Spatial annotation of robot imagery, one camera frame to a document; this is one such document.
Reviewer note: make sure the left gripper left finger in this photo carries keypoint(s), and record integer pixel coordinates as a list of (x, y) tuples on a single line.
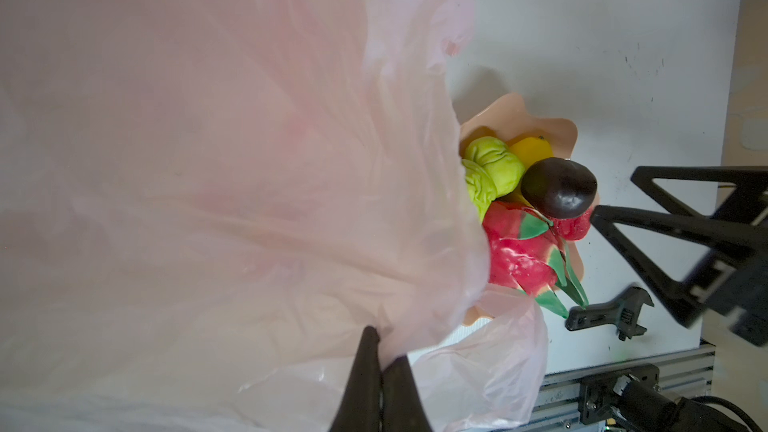
[(360, 407)]

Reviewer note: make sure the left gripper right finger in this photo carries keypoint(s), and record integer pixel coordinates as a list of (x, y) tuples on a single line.
[(402, 409)]

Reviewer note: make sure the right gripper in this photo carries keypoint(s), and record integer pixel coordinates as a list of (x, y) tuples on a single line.
[(694, 262)]

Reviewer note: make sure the dark purple mangosteen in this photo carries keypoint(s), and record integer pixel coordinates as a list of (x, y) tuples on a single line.
[(559, 188)]

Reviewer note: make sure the pink plastic bag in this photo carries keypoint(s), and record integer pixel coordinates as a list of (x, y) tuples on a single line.
[(205, 202)]

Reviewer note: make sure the black adjustable wrench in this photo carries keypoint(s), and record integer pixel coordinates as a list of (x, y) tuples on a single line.
[(622, 312)]

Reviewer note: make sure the red strawberry right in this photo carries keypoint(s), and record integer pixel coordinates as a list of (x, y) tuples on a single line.
[(573, 229)]

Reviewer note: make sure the pink dragon fruit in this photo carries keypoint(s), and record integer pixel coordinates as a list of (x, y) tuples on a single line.
[(527, 255)]

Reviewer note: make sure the yellow lemon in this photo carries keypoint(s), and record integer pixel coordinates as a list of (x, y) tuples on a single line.
[(528, 150)]

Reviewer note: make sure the green pear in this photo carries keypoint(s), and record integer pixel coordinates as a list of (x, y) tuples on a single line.
[(481, 187)]

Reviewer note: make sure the green apple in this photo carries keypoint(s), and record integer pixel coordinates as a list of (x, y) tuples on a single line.
[(494, 157)]

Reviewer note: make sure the pink wavy plate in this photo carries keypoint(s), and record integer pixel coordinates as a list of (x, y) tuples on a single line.
[(508, 120)]

